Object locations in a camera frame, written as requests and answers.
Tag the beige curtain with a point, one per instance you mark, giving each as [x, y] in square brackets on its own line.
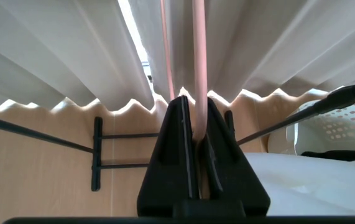
[56, 46]

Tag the black clothes rack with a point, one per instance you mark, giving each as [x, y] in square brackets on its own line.
[96, 155]

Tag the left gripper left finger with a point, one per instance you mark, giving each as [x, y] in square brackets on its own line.
[168, 183]

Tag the pink clothes hanger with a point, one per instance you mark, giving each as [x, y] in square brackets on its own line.
[199, 62]

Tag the white printed shirt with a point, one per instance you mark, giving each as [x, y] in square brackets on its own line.
[304, 186]

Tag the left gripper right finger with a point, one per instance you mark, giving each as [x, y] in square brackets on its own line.
[227, 180]

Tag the black garment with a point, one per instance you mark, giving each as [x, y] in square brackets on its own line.
[335, 155]

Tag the white laundry basket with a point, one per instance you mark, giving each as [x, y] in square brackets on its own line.
[342, 124]

